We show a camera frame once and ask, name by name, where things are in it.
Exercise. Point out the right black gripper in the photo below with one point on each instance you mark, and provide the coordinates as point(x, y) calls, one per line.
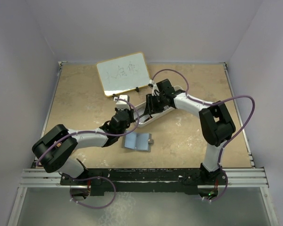
point(152, 108)

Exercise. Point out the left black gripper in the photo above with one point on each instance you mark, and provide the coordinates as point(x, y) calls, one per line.
point(130, 112)

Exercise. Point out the white oblong plastic tray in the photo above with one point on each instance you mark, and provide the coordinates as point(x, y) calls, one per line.
point(147, 119)

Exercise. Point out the grey card holder wallet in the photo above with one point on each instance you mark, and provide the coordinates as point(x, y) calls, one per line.
point(141, 142)

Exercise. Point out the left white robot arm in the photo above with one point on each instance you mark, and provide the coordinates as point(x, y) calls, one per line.
point(54, 149)

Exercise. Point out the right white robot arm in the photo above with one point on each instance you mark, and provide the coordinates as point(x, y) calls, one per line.
point(216, 123)

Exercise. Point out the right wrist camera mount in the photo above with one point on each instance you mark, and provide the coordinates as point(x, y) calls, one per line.
point(153, 85)

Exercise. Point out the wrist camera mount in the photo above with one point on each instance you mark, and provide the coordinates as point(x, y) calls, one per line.
point(122, 102)
point(153, 85)

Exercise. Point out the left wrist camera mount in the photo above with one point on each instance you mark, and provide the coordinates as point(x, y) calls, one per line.
point(122, 102)

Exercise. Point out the small whiteboard wooden frame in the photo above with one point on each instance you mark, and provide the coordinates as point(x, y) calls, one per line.
point(123, 74)

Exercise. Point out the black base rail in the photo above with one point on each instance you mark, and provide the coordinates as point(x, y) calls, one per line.
point(190, 181)

